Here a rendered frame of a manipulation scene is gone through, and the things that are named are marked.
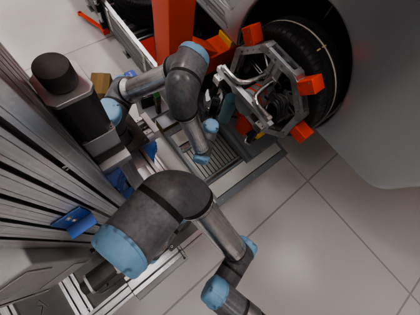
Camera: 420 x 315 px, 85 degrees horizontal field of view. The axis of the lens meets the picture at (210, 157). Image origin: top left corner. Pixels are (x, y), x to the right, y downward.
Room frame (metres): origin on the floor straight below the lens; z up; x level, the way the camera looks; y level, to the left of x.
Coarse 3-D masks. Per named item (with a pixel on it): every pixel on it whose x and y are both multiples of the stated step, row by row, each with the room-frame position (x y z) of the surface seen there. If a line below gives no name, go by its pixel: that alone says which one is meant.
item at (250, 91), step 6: (258, 84) 0.94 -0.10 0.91; (246, 90) 0.88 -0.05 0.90; (252, 90) 0.88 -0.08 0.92; (270, 90) 0.93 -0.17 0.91; (252, 96) 0.84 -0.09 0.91; (240, 102) 0.82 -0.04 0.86; (264, 102) 0.87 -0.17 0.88; (240, 108) 0.81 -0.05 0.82; (246, 108) 0.79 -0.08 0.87; (246, 114) 0.78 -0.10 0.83
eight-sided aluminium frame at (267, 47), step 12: (240, 48) 1.06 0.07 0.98; (252, 48) 1.02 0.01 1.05; (264, 48) 0.98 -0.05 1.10; (276, 48) 1.00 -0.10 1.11; (240, 60) 1.11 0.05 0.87; (276, 60) 0.95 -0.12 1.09; (288, 60) 0.96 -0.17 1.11; (288, 72) 0.91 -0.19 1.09; (300, 72) 0.90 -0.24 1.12; (240, 84) 1.07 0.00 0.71; (300, 96) 0.84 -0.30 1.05; (300, 108) 0.81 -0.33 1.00; (252, 120) 0.91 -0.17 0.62; (300, 120) 0.79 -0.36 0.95; (264, 132) 0.85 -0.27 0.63; (276, 132) 0.82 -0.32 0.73; (288, 132) 0.80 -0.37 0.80
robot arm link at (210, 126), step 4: (208, 120) 0.57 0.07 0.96; (212, 120) 0.58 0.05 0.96; (204, 124) 0.54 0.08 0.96; (208, 124) 0.55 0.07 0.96; (212, 124) 0.56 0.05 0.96; (216, 124) 0.56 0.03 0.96; (204, 128) 0.53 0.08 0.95; (208, 128) 0.53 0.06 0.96; (212, 128) 0.54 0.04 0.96; (216, 128) 0.55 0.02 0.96; (208, 132) 0.52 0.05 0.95; (212, 132) 0.53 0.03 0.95; (216, 132) 0.55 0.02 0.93; (208, 136) 0.50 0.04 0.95; (212, 136) 0.51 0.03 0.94; (212, 140) 0.50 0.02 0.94
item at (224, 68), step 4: (224, 64) 0.89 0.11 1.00; (272, 64) 0.94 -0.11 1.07; (224, 68) 0.86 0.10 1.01; (228, 68) 0.87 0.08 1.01; (268, 68) 0.94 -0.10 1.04; (224, 72) 0.86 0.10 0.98; (228, 72) 0.84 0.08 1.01; (264, 72) 0.93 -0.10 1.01; (268, 72) 0.94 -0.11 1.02; (232, 76) 0.83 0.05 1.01; (256, 76) 0.89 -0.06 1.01; (260, 76) 0.90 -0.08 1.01; (264, 76) 0.92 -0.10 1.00; (268, 76) 0.94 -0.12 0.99; (232, 80) 0.82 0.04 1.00; (236, 80) 0.82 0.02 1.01; (240, 80) 0.83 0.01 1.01; (244, 80) 0.84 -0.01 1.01; (248, 80) 0.84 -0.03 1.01; (252, 80) 0.86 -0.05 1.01; (256, 80) 0.87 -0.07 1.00; (244, 84) 0.82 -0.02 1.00
